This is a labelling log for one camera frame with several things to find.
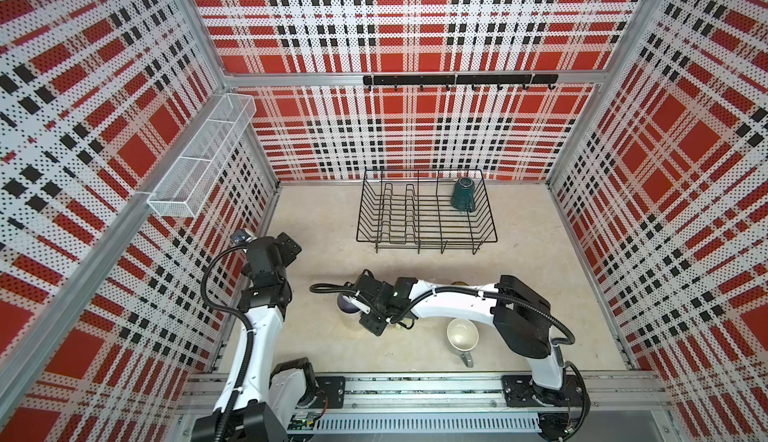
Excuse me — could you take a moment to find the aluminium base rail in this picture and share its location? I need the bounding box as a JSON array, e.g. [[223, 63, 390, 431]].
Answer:
[[176, 371, 670, 437]]

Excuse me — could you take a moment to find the light green mug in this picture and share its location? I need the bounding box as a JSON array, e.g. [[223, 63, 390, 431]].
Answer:
[[396, 317, 416, 330]]

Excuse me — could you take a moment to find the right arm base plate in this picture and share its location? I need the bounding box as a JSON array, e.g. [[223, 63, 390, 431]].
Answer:
[[501, 375, 591, 409]]

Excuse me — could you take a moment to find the white wire wall basket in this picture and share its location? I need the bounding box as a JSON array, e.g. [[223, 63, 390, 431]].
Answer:
[[148, 93, 255, 218]]

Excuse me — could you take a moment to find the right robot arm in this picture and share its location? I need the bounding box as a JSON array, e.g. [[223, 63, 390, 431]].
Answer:
[[310, 269, 576, 407]]

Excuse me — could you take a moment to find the purple iridescent mug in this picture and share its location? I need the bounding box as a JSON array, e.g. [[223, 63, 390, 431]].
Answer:
[[336, 294, 361, 315]]

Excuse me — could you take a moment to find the dark green mug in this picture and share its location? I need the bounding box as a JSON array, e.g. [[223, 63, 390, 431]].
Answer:
[[450, 177, 476, 213]]

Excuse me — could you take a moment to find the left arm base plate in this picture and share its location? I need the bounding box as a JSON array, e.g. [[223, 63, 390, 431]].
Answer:
[[296, 376, 346, 409]]

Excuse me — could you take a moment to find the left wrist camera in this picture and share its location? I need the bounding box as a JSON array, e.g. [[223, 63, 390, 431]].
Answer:
[[231, 228, 257, 249]]

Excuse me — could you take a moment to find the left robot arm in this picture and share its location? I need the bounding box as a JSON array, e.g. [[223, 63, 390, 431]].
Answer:
[[191, 229, 318, 441]]

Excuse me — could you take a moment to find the black wire dish rack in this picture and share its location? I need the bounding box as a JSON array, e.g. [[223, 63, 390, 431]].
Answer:
[[356, 169, 498, 254]]

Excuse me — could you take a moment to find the white grey-handled mug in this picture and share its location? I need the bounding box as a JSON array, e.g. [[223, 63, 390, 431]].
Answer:
[[446, 319, 480, 368]]

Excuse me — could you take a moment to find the black wall hook rail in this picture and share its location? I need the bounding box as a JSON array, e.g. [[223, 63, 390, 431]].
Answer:
[[362, 73, 559, 88]]

